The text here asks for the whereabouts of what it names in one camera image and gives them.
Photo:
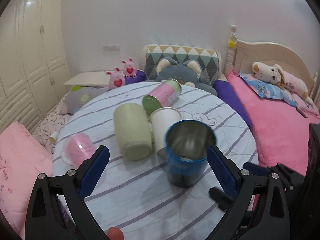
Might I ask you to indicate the pink can with green lid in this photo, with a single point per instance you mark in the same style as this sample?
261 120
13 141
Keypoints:
164 95

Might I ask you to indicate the diamond patterned cushion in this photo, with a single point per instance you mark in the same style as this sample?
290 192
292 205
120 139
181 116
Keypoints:
208 59

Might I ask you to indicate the white paper cup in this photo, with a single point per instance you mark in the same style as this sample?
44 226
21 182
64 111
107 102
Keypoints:
161 120

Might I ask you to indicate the cream wooden bed headboard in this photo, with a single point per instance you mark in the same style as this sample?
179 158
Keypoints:
241 54

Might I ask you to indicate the grey bear plush cushion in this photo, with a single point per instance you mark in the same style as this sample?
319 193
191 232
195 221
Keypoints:
188 73

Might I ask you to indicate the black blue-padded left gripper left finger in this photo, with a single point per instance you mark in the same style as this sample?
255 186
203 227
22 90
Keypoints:
45 219

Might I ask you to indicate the white bedside table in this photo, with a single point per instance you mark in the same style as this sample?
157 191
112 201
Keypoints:
89 79

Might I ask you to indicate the fingertip at bottom edge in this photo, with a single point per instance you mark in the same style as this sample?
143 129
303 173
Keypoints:
114 233

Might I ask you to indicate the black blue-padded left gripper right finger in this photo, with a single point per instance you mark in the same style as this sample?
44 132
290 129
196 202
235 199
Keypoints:
256 200

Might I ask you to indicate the light green cup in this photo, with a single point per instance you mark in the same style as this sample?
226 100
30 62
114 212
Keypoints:
132 131

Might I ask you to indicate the left pink pig plush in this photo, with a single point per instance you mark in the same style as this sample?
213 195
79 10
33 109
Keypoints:
117 78

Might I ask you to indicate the right pink pig plush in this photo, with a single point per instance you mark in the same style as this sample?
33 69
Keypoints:
130 69

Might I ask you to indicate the grey flower cushion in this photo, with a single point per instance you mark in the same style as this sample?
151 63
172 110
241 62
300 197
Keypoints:
78 96

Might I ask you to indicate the blue cartoon pillow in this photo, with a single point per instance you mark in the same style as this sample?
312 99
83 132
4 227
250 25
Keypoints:
268 91

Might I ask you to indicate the heart patterned sheet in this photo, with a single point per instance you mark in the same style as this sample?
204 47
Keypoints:
53 122

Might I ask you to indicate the pink plastic cup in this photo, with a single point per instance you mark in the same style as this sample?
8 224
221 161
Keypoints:
79 148

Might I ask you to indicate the striped light blue tablecloth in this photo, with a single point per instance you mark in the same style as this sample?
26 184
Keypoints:
136 196

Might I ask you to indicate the purple pillow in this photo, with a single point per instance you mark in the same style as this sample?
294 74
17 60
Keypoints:
227 94

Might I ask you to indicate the blue and black metal cup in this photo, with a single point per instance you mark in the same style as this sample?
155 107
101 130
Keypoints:
186 146

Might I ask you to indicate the cream dog plush toy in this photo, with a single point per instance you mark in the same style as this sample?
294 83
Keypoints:
277 76

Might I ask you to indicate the pink blanket on bed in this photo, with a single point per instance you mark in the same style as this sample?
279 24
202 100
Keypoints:
281 133

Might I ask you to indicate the small white bottle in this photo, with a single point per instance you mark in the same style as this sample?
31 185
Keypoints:
53 137

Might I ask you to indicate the cream wardrobe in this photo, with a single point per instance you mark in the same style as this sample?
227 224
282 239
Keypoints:
33 62

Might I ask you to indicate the pink pig plush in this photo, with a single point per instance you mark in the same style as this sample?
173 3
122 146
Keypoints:
117 78
130 69

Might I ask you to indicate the pink quilt at left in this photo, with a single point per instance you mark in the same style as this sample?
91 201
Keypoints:
22 159

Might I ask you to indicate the white wall socket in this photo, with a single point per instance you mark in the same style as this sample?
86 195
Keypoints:
111 47

